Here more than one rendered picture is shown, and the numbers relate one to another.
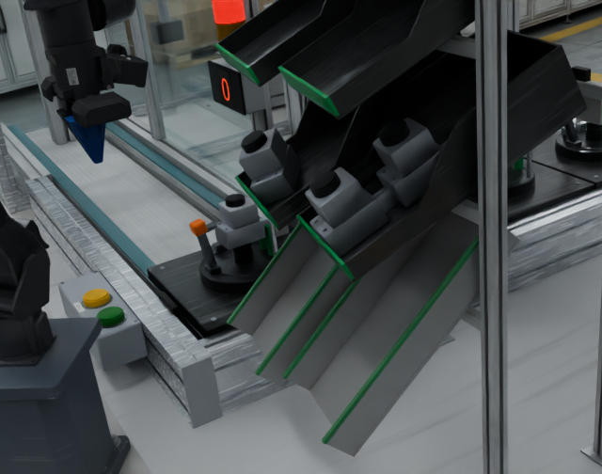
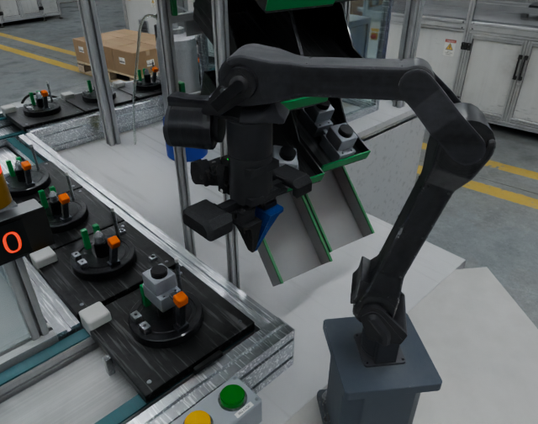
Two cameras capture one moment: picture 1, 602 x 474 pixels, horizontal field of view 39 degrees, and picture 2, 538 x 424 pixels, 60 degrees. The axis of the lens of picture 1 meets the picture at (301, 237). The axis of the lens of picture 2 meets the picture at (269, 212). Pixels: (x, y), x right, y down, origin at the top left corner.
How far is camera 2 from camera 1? 139 cm
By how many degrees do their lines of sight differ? 90
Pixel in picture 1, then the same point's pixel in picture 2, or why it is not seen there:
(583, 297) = (156, 222)
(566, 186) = (82, 194)
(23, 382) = (409, 330)
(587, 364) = not seen: hidden behind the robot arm
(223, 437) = (298, 346)
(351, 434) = (365, 226)
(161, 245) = not seen: outside the picture
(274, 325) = (280, 265)
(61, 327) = (342, 336)
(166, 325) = (236, 358)
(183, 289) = (192, 352)
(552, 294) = not seen: hidden behind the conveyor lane
